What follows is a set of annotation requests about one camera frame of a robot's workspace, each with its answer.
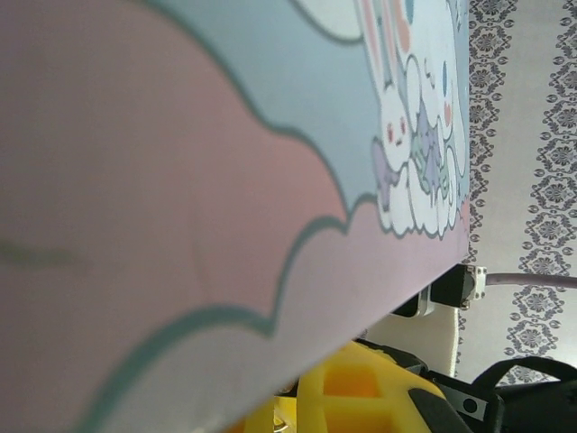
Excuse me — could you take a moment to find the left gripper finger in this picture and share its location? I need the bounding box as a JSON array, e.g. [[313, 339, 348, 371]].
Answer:
[[234, 341, 471, 433]]

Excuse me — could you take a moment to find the cartoon print tin box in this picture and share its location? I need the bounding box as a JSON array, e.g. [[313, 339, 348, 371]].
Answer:
[[0, 0, 472, 433]]

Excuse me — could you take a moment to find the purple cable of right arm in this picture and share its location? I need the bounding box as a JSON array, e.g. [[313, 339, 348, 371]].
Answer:
[[485, 271, 577, 290]]

